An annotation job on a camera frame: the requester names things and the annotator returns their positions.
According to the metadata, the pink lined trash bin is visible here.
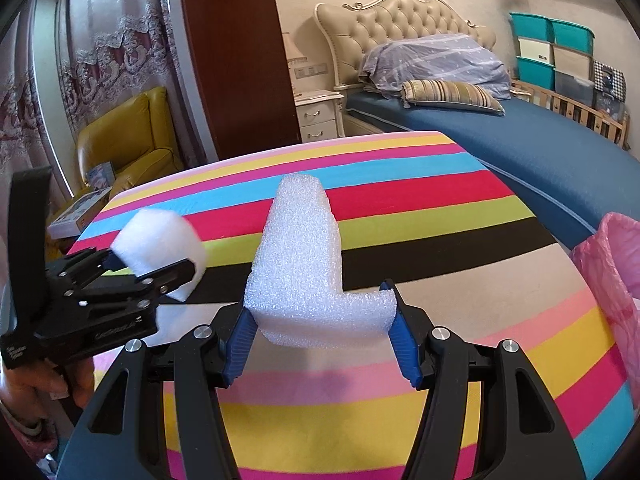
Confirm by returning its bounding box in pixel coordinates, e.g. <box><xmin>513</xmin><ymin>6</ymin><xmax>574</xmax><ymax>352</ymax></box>
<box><xmin>570</xmin><ymin>212</ymin><xmax>640</xmax><ymax>361</ymax></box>

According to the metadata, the white flat box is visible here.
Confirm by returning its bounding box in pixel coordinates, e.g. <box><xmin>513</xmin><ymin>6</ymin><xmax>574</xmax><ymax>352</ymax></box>
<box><xmin>47</xmin><ymin>187</ymin><xmax>113</xmax><ymax>238</ymax></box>

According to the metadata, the striped colourful tablecloth table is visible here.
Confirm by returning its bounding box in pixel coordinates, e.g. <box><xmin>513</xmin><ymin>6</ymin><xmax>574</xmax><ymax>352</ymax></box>
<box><xmin>67</xmin><ymin>131</ymin><xmax>636</xmax><ymax>480</ymax></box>

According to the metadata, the white foam block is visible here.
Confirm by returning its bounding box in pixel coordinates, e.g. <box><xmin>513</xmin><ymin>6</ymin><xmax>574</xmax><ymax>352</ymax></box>
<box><xmin>243</xmin><ymin>174</ymin><xmax>398</xmax><ymax>348</ymax></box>

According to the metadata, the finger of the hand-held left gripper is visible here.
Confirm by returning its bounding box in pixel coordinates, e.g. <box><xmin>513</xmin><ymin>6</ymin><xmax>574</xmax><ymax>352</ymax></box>
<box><xmin>82</xmin><ymin>256</ymin><xmax>197</xmax><ymax>306</ymax></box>
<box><xmin>47</xmin><ymin>249</ymin><xmax>123</xmax><ymax>289</ymax></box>

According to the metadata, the striped cushion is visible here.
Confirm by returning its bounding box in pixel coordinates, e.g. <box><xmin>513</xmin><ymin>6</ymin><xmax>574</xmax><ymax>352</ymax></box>
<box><xmin>401</xmin><ymin>80</ymin><xmax>506</xmax><ymax>113</ymax></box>

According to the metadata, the beige tufted headboard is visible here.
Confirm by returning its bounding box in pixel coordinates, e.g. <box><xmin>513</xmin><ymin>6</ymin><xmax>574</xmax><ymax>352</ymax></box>
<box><xmin>314</xmin><ymin>0</ymin><xmax>496</xmax><ymax>93</ymax></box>

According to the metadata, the person's left hand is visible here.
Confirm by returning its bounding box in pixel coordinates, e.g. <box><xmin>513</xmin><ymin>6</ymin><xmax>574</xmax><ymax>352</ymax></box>
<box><xmin>0</xmin><ymin>355</ymin><xmax>96</xmax><ymax>411</ymax></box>

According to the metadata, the stack of plastic storage boxes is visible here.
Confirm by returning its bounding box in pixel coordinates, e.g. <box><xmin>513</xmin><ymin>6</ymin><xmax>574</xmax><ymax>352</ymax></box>
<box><xmin>509</xmin><ymin>11</ymin><xmax>597</xmax><ymax>108</ymax></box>

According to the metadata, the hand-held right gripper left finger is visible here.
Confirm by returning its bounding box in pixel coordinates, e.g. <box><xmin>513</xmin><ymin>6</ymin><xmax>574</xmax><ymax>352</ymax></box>
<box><xmin>56</xmin><ymin>307</ymin><xmax>261</xmax><ymax>480</ymax></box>

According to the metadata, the dark wooden wardrobe panel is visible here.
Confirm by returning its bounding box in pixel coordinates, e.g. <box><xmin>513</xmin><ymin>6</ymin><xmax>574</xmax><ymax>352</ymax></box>
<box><xmin>177</xmin><ymin>0</ymin><xmax>301</xmax><ymax>161</ymax></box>

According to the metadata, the grey blue duvet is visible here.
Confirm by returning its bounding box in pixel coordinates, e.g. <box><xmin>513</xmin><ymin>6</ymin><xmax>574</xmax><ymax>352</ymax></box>
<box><xmin>360</xmin><ymin>33</ymin><xmax>512</xmax><ymax>101</ymax></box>

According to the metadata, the bed with blue sheet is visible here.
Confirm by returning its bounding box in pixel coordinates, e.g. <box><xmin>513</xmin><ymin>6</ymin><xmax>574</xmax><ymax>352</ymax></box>
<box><xmin>346</xmin><ymin>92</ymin><xmax>640</xmax><ymax>256</ymax></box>

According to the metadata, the small blue white box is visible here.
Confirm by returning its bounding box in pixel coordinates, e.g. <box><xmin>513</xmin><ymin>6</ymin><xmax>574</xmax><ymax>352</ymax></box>
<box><xmin>85</xmin><ymin>162</ymin><xmax>115</xmax><ymax>188</ymax></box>

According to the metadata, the checkered bag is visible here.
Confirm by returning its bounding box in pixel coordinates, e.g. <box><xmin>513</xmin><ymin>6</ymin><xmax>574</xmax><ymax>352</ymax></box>
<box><xmin>592</xmin><ymin>60</ymin><xmax>627</xmax><ymax>121</ymax></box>

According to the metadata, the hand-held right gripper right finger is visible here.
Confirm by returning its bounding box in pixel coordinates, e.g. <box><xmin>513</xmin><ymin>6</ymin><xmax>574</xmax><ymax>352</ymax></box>
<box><xmin>378</xmin><ymin>280</ymin><xmax>587</xmax><ymax>480</ymax></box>

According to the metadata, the yellow leather armchair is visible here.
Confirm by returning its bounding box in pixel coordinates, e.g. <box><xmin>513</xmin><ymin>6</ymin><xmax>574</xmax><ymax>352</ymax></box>
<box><xmin>76</xmin><ymin>86</ymin><xmax>186</xmax><ymax>201</ymax></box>

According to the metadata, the wooden crib rail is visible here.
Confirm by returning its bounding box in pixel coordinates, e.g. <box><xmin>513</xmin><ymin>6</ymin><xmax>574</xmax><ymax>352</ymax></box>
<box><xmin>510</xmin><ymin>77</ymin><xmax>632</xmax><ymax>151</ymax></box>

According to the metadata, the white nightstand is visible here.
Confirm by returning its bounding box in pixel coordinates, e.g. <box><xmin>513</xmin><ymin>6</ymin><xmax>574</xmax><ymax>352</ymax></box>
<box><xmin>292</xmin><ymin>89</ymin><xmax>346</xmax><ymax>143</ymax></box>

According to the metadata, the lace patterned curtain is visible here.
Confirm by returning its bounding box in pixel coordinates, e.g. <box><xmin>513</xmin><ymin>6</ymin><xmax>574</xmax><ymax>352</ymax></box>
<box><xmin>55</xmin><ymin>0</ymin><xmax>188</xmax><ymax>171</ymax></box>
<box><xmin>0</xmin><ymin>0</ymin><xmax>56</xmax><ymax>241</ymax></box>

